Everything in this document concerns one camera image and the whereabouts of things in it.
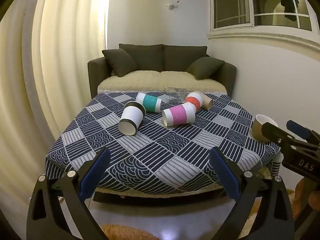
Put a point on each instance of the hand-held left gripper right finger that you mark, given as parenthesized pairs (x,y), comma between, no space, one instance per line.
(225,173)

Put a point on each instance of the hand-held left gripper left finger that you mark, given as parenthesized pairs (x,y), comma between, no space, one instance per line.
(93,173)

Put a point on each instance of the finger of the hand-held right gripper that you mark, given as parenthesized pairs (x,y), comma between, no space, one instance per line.
(297,128)
(273,131)

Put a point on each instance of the brown paper cup white inside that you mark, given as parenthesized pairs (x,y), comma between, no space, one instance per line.
(257,128)

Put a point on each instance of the white paper cup black rim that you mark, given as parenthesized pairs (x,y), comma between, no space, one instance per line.
(131,117)

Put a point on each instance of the plain brown paper cup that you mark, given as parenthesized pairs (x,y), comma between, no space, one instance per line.
(207,101)

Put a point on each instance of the pink sleeve paper cup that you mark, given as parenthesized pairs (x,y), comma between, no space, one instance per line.
(178,115)

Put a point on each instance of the red sleeve paper cup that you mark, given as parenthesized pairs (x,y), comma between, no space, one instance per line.
(195,101)

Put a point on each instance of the teal sleeve paper cup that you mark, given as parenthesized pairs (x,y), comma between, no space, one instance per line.
(150,102)

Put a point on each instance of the clear plastic cup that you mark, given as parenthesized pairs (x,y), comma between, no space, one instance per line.
(176,95)

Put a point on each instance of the person's right hand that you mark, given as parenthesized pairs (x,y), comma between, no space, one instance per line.
(301,200)

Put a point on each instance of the brown fuzzy rug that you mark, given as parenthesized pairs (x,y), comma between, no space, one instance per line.
(120,232)

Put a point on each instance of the navy patterned tablecloth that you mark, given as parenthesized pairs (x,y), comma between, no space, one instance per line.
(155,152)

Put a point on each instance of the dark green throw pillow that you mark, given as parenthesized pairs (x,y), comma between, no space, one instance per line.
(120,62)
(205,67)

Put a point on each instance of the cream sofa blanket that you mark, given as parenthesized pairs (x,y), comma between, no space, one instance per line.
(150,80)

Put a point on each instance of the cream curtain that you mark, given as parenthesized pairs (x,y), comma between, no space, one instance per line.
(50,67)

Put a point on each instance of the dark hanging garment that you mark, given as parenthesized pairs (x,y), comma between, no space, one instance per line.
(290,5)

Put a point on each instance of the white framed window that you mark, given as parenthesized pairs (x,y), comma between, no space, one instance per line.
(250,5)

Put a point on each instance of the dark green sofa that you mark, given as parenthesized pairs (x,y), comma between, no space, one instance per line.
(165,57)

